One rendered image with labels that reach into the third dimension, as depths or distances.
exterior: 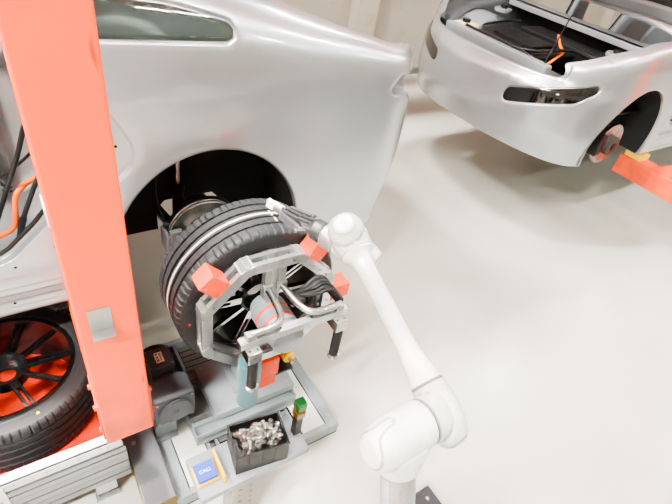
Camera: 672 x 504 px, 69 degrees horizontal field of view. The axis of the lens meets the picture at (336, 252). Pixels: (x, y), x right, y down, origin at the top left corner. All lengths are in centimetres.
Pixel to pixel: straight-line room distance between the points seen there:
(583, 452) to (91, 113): 276
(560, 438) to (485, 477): 54
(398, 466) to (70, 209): 100
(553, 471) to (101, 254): 238
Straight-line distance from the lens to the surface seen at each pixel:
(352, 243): 139
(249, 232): 173
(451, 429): 144
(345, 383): 280
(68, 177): 123
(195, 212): 218
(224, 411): 238
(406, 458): 136
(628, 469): 319
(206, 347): 188
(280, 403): 249
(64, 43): 112
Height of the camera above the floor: 223
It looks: 39 degrees down
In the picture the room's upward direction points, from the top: 11 degrees clockwise
